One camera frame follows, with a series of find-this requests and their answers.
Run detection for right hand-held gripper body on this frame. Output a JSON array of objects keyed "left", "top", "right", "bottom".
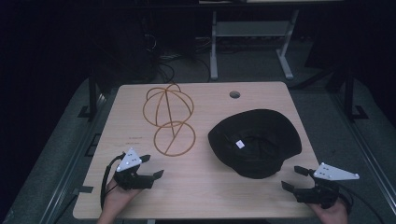
[{"left": 293, "top": 161, "right": 361, "bottom": 210}]

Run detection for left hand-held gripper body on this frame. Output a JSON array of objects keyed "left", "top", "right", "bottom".
[{"left": 112, "top": 147, "right": 156, "bottom": 191}]

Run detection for black bucket hat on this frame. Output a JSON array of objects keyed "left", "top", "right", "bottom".
[{"left": 207, "top": 108, "right": 303, "bottom": 180}]

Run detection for person's right hand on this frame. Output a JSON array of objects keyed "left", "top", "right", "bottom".
[{"left": 307, "top": 199, "right": 350, "bottom": 224}]

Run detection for person's left hand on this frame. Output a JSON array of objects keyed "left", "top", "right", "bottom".
[{"left": 101, "top": 178, "right": 143, "bottom": 217}]

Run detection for black metal stand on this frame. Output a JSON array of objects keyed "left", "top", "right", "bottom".
[
  {"left": 341, "top": 62, "right": 370, "bottom": 122},
  {"left": 78, "top": 66, "right": 108, "bottom": 120}
]

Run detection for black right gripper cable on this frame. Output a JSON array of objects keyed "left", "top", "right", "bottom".
[{"left": 337, "top": 185, "right": 386, "bottom": 224}]

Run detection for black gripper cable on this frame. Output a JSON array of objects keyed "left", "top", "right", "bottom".
[
  {"left": 100, "top": 152, "right": 127, "bottom": 210},
  {"left": 337, "top": 185, "right": 386, "bottom": 224}
]

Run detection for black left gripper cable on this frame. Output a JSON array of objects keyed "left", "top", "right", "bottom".
[{"left": 100, "top": 152, "right": 127, "bottom": 210}]

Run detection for gold wire hat stand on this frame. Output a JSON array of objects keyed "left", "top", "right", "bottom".
[{"left": 142, "top": 82, "right": 197, "bottom": 158}]

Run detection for black table edge bracket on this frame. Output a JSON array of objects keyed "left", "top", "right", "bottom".
[{"left": 73, "top": 185, "right": 94, "bottom": 194}]

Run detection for grey metal rail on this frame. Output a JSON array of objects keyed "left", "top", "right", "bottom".
[
  {"left": 39, "top": 92, "right": 117, "bottom": 224},
  {"left": 329, "top": 92, "right": 396, "bottom": 217}
]

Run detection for bundle of floor cables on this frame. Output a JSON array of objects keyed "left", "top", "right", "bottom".
[{"left": 151, "top": 34, "right": 213, "bottom": 84}]

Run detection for grey metal table frame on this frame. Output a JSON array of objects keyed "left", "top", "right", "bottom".
[{"left": 208, "top": 8, "right": 301, "bottom": 82}]

